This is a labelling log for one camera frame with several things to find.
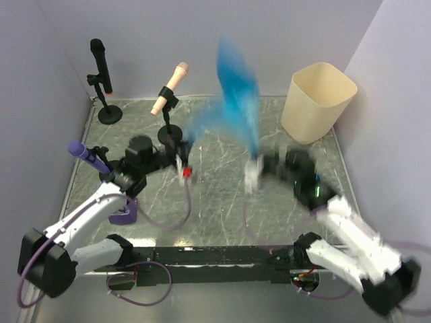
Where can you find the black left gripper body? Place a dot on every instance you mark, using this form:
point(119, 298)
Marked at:
point(168, 156)

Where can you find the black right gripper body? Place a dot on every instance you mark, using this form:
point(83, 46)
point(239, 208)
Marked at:
point(273, 165)

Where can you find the blue plastic trash bag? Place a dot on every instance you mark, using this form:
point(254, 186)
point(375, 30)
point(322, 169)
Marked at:
point(237, 112)

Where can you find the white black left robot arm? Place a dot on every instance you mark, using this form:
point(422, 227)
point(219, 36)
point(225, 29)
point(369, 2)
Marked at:
point(51, 259)

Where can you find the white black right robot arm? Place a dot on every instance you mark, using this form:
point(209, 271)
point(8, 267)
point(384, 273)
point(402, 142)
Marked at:
point(374, 268)

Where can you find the cream plastic trash bin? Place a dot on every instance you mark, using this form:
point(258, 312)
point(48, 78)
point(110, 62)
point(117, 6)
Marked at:
point(317, 96)

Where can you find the peach pink microphone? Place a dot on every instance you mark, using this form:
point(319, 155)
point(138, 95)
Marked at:
point(167, 91)

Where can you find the purple wedge holder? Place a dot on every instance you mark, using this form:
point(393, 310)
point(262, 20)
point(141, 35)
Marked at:
point(125, 216)

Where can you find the purple microphone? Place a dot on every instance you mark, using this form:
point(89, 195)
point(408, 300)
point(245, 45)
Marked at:
point(79, 150)

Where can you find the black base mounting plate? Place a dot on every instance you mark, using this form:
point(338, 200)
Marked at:
point(215, 264)

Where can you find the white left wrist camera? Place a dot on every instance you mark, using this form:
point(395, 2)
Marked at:
point(184, 172)

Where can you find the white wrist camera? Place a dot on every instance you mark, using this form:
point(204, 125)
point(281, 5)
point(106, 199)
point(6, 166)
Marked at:
point(252, 173)
point(184, 172)

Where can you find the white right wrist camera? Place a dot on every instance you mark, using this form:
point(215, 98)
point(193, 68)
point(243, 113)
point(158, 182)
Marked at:
point(252, 173)

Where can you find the aluminium rail frame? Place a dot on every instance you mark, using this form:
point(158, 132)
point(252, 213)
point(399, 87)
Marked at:
point(116, 297)

